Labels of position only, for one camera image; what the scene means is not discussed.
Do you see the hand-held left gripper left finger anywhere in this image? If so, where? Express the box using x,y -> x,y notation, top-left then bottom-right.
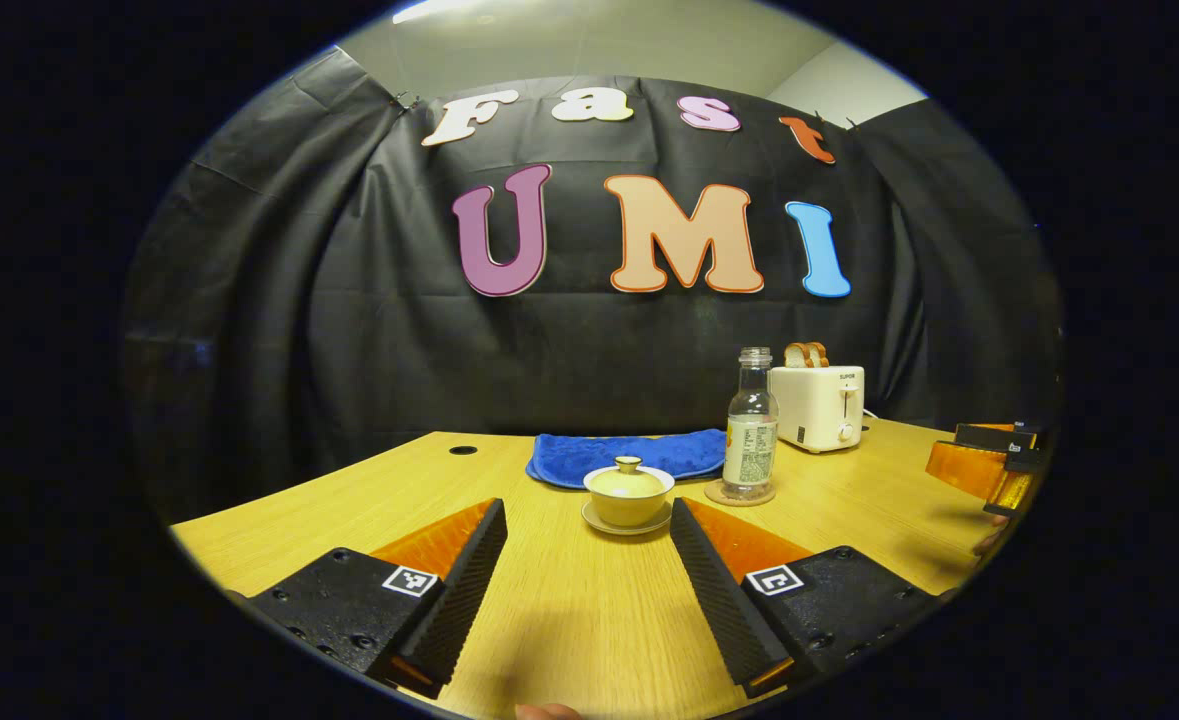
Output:
246,498 -> 509,699

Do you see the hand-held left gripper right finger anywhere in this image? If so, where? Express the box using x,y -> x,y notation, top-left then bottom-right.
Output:
669,497 -> 945,701

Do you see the round wooden coaster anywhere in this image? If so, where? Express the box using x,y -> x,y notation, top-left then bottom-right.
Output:
704,480 -> 777,507

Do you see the yellow teacup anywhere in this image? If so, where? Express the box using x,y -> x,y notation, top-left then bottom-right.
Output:
584,465 -> 676,528

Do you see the clear water bottle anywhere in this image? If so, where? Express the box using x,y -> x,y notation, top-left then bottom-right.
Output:
724,347 -> 780,499

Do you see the yellow saucer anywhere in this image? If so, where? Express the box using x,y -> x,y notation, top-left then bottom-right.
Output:
581,500 -> 672,537

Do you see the blue towel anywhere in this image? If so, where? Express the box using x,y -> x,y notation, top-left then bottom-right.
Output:
526,428 -> 728,489

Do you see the cream toaster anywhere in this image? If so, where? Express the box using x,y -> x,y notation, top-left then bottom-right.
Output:
769,365 -> 866,454

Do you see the black backdrop cloth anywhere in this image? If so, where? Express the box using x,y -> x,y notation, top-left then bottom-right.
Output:
119,45 -> 1065,526

